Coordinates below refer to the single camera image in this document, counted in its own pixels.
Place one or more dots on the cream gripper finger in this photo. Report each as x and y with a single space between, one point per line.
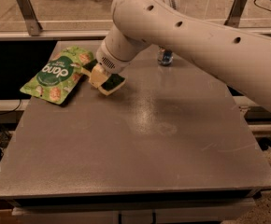
99 75

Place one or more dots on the green and yellow sponge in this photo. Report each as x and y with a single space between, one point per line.
114 82

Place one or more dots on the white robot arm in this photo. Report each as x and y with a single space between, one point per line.
240 59

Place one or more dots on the green rice chip bag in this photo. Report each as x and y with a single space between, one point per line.
59 76

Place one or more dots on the blue soda can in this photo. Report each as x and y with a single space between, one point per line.
164 57

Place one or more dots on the cardboard box under table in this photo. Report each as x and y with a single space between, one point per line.
6 213

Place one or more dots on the left metal bracket post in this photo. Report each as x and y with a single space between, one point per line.
33 26

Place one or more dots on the metal bracket post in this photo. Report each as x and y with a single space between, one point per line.
235 13
33 26

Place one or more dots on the right metal bracket post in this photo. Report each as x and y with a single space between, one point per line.
235 13

